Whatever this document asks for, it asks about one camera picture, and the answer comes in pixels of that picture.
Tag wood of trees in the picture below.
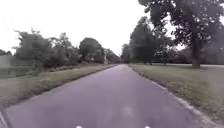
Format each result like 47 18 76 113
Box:
119 33 224 66

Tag wide grass field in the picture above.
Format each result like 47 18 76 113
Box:
128 62 224 126

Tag row of trees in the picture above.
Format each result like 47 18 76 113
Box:
0 29 122 73

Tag large dark tree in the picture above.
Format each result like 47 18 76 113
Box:
138 0 224 70

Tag tall slender tree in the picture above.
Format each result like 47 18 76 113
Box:
129 15 158 65

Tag narrow grass verge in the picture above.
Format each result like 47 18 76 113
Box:
0 63 118 110

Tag grey asphalt path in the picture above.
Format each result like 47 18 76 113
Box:
0 63 221 128

